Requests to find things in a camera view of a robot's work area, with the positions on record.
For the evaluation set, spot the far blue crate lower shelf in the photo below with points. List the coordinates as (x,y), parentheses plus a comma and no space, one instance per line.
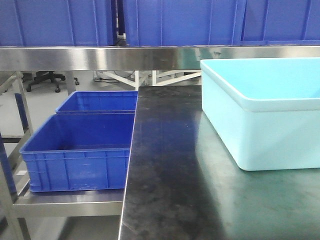
(99,102)

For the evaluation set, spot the blue crate shelf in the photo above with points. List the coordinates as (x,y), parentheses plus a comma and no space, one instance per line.
(79,152)
(99,102)

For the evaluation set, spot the near blue crate lower shelf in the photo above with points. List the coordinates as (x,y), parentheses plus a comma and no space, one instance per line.
(79,152)

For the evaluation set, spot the stainless steel lower shelf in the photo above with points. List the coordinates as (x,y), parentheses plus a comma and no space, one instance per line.
(17,207)

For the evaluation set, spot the upper middle blue crate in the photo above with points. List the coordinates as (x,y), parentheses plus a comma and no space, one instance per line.
(164,23)

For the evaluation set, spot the blue crate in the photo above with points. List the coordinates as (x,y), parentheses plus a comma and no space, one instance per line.
(49,23)
(281,22)
(164,23)

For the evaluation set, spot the light blue plastic tub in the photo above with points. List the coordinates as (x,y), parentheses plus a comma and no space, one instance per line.
(265,110)

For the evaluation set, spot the black office chair base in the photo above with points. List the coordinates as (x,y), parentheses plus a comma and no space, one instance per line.
(41,76)

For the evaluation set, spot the upper right blue crate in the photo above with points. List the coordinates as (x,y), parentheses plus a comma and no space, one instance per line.
(281,22)

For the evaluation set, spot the upper left blue crate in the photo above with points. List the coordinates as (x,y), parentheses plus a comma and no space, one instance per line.
(49,23)

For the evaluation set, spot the white table frame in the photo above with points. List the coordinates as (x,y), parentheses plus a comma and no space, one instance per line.
(138,78)

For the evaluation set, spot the stainless steel shelf rail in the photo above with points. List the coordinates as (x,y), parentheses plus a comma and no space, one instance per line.
(136,58)

